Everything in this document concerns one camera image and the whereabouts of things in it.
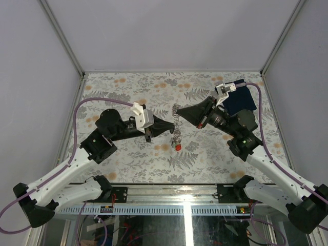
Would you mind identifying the red key tag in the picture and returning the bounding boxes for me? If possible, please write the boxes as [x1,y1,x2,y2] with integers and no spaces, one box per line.
[175,144,182,151]

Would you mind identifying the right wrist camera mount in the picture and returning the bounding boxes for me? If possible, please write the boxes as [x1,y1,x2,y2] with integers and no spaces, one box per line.
[215,83,236,107]

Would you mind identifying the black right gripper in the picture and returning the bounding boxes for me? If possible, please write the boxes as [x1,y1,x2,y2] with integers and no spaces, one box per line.
[177,96,239,137]

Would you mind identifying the white slotted cable duct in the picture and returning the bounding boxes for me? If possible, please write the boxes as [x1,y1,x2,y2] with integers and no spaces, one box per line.
[59,204,250,216]

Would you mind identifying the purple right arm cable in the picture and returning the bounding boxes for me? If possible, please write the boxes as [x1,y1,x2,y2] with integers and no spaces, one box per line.
[235,82,328,230]

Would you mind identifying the dark blue folded cloth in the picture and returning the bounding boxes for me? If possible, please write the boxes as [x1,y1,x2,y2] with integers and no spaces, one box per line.
[223,86,257,116]

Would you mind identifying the metal base rail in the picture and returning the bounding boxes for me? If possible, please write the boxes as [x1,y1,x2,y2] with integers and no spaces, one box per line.
[113,183,249,205]

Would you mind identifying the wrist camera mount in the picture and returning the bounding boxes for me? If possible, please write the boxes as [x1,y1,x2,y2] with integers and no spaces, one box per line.
[130,102,154,132]
[215,83,236,107]

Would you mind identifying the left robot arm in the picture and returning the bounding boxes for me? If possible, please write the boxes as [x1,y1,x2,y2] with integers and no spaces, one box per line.
[13,109,175,228]

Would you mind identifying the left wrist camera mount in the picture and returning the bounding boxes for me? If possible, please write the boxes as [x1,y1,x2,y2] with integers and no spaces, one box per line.
[130,102,154,132]

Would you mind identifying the large metal keyring disc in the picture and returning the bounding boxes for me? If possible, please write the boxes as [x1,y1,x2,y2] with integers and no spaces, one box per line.
[172,104,181,149]

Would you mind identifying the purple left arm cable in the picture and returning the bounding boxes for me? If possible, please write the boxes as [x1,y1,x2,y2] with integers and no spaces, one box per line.
[0,98,135,235]

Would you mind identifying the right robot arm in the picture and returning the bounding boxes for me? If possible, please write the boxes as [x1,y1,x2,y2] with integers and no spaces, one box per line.
[176,96,327,234]

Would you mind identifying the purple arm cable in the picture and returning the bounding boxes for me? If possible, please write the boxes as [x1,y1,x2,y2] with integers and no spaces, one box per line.
[0,98,135,235]
[235,82,328,230]

